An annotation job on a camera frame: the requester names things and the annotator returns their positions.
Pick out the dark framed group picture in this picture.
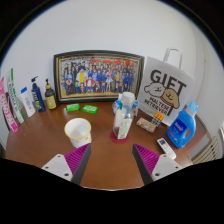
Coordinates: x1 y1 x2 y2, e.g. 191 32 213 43
53 49 146 105

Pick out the pink and white tube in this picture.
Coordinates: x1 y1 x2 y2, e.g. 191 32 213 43
0 76 19 134

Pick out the small green box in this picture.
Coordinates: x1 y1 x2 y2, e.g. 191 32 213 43
81 104 99 114
65 103 81 113

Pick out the white paper gift bag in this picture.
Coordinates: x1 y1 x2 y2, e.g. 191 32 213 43
137 47 196 127

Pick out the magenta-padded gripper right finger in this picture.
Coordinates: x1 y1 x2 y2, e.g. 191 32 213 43
132 143 183 186

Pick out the flat round red coaster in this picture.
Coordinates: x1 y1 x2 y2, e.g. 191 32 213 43
109 129 130 144

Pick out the clear plastic drink bottle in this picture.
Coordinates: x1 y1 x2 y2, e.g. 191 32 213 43
111 91 136 140

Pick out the white radiator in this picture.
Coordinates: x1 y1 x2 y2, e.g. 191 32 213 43
191 135 223 165

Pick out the white bottle with blue cap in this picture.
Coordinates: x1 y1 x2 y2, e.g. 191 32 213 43
20 86 37 118

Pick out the white cup with yellow rim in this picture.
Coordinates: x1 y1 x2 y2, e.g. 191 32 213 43
63 117 93 149

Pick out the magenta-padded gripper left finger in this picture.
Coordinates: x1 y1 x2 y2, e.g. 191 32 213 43
40 143 92 185

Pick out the colourful puzzle cube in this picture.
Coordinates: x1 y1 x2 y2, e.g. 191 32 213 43
151 112 165 128

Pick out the white remote control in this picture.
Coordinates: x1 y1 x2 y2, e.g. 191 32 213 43
156 137 177 160

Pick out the blue detergent bottle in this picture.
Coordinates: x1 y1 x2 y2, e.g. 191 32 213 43
166 101 200 149

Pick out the dark amber pump bottle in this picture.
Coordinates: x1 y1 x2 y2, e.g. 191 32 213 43
44 78 58 111

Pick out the dark blue pump bottle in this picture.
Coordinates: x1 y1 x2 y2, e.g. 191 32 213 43
30 75 47 113

